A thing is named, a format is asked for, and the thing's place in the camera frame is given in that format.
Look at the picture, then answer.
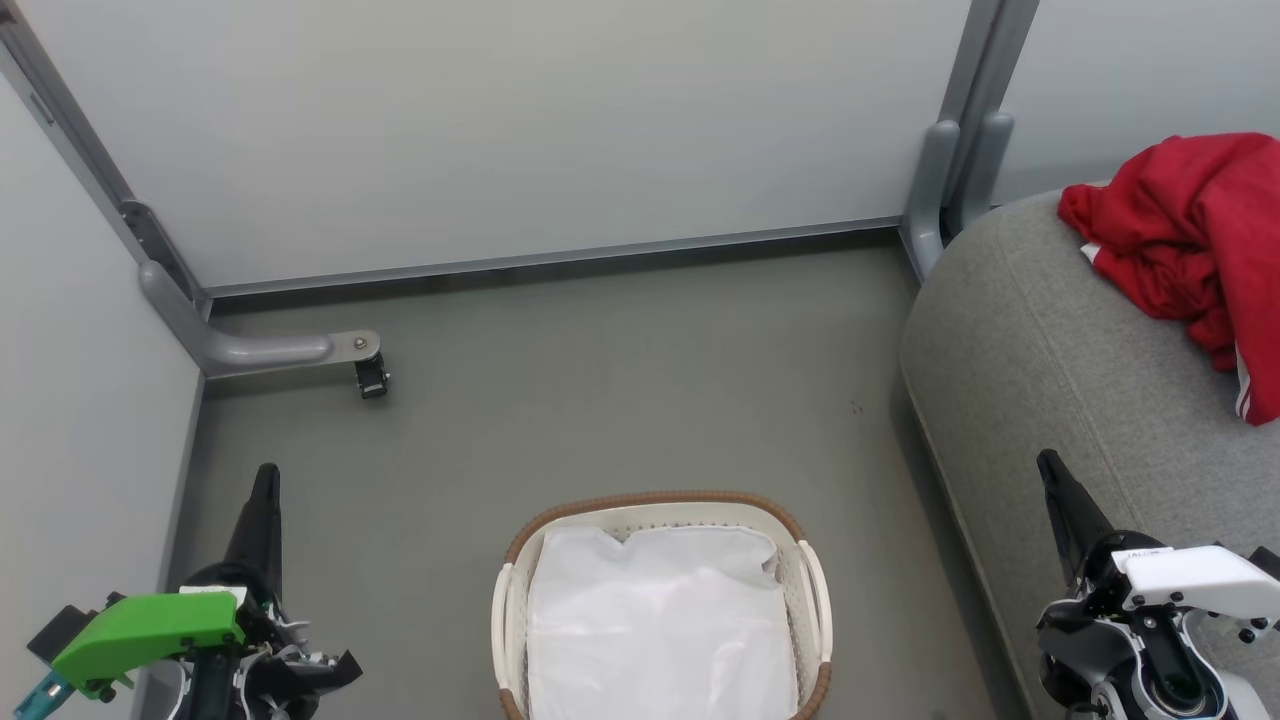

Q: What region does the grey corner partition post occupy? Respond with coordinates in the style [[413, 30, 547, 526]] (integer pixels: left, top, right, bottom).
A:
[[0, 5, 213, 323]]

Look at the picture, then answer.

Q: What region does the aluminium baseboard rail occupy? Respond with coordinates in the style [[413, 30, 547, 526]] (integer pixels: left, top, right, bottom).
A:
[[203, 215, 906, 298]]

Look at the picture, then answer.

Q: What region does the grey fabric sofa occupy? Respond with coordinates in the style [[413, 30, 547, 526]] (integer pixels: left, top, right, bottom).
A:
[[899, 188, 1280, 720]]

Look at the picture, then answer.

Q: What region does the white cloth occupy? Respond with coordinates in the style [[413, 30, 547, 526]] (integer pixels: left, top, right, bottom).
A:
[[525, 524, 800, 720]]

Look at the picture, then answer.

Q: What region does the white laundry basket brown rim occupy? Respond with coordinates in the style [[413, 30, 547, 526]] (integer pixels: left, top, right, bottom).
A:
[[490, 489, 835, 720]]

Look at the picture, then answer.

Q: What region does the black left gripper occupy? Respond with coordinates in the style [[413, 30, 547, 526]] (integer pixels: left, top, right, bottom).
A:
[[182, 462, 303, 653]]

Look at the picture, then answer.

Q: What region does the teal connector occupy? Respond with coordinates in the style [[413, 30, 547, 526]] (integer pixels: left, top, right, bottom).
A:
[[13, 668, 73, 720]]

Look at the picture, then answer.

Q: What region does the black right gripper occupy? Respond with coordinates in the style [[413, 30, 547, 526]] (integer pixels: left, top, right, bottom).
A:
[[1037, 449, 1163, 618]]

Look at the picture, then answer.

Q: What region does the red garment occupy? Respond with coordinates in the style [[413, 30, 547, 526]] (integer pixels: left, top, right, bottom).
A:
[[1058, 132, 1280, 427]]

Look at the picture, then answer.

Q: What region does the grey curved partition foot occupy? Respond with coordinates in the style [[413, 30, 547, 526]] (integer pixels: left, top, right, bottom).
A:
[[138, 260, 383, 379]]

